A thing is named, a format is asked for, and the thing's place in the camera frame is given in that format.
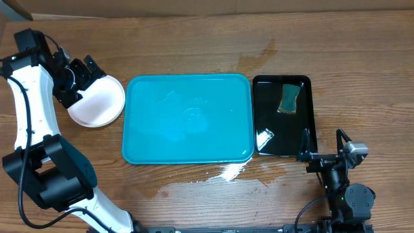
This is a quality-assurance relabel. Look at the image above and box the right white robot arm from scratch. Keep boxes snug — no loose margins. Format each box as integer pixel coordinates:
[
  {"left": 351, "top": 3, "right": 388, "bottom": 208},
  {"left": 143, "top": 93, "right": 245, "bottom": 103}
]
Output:
[{"left": 293, "top": 128, "right": 376, "bottom": 232}]

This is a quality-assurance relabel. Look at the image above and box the white plate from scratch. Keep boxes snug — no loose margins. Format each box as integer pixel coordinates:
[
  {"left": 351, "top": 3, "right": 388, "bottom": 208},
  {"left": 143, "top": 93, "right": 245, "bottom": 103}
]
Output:
[{"left": 67, "top": 75, "right": 125, "bottom": 128}]

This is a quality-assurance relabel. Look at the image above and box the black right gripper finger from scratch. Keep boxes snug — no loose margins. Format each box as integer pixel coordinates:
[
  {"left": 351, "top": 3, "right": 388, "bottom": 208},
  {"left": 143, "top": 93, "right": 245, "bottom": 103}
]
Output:
[
  {"left": 336, "top": 128, "right": 351, "bottom": 154},
  {"left": 299, "top": 128, "right": 311, "bottom": 155}
]

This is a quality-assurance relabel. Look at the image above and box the teal plastic tray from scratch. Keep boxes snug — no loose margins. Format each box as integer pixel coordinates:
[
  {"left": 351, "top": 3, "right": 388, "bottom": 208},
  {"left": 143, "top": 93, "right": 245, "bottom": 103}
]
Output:
[{"left": 122, "top": 73, "right": 254, "bottom": 165}]

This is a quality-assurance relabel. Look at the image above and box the black water tray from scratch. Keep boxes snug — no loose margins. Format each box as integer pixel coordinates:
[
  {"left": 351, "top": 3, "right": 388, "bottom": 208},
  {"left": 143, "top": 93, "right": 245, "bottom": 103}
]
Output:
[{"left": 253, "top": 75, "right": 318, "bottom": 157}]

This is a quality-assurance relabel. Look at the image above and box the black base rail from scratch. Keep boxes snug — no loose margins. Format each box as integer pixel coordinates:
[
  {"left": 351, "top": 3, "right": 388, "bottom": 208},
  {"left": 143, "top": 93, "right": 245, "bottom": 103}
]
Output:
[{"left": 134, "top": 223, "right": 375, "bottom": 233}]

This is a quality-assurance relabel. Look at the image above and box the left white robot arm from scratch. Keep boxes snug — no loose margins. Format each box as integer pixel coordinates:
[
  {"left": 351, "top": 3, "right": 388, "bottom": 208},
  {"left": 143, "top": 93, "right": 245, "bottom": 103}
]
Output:
[{"left": 1, "top": 47, "right": 140, "bottom": 232}]

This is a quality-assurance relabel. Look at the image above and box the green yellow sponge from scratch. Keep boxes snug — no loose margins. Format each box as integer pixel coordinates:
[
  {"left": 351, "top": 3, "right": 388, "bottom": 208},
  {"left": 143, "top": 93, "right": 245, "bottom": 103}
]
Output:
[{"left": 278, "top": 84, "right": 301, "bottom": 114}]

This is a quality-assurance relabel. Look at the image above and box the cardboard backdrop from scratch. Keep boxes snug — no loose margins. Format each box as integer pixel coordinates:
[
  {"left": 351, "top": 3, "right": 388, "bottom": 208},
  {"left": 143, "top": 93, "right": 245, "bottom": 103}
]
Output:
[{"left": 4, "top": 0, "right": 413, "bottom": 17}]

